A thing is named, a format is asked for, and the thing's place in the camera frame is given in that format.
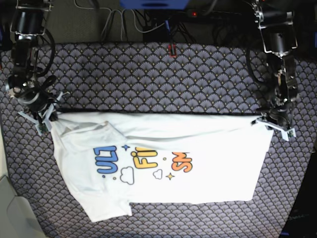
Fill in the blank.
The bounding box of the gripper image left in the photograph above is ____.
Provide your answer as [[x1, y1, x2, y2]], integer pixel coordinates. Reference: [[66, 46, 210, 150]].
[[16, 86, 53, 113]]

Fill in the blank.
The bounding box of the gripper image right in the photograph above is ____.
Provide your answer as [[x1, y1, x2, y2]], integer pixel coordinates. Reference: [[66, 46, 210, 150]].
[[264, 104, 294, 129]]

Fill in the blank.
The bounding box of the white printed T-shirt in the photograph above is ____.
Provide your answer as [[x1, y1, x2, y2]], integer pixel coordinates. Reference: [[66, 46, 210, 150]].
[[51, 113, 274, 222]]

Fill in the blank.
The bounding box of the patterned fan-motif tablecloth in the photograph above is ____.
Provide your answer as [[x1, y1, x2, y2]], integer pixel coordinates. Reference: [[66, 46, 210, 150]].
[[0, 43, 317, 238]]

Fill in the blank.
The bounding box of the red table clamp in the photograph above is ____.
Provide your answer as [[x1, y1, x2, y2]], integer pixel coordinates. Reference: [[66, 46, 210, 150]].
[[168, 44, 177, 58]]

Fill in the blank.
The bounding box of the black power strip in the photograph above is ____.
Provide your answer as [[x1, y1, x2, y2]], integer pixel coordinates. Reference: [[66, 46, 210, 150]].
[[186, 9, 242, 22]]

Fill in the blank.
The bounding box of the blue box overhead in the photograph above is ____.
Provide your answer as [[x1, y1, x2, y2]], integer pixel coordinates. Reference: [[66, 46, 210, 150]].
[[120, 0, 189, 10]]

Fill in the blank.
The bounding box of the white cable bundle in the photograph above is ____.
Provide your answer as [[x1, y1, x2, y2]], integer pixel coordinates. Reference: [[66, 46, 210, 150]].
[[74, 0, 166, 42]]

